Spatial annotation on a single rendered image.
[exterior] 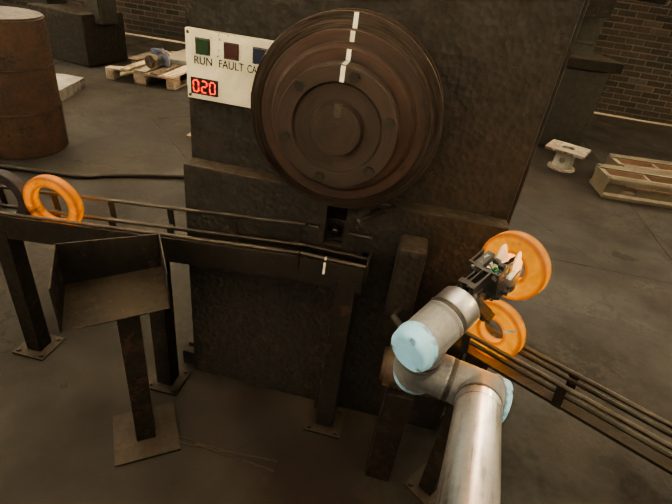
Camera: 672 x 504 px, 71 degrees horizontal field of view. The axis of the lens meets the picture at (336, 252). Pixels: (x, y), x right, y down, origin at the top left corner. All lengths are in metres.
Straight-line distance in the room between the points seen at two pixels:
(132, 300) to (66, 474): 0.65
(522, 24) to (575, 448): 1.50
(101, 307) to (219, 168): 0.50
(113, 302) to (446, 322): 0.89
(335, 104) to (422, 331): 0.52
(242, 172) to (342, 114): 0.47
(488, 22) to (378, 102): 0.35
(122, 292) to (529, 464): 1.48
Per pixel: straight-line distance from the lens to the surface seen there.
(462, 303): 0.93
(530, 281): 1.11
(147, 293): 1.40
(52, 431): 1.93
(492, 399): 0.94
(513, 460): 1.95
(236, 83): 1.39
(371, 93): 1.07
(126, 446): 1.81
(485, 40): 1.28
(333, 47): 1.11
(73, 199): 1.68
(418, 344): 0.87
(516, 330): 1.21
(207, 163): 1.50
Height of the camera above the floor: 1.45
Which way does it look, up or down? 32 degrees down
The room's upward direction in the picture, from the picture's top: 8 degrees clockwise
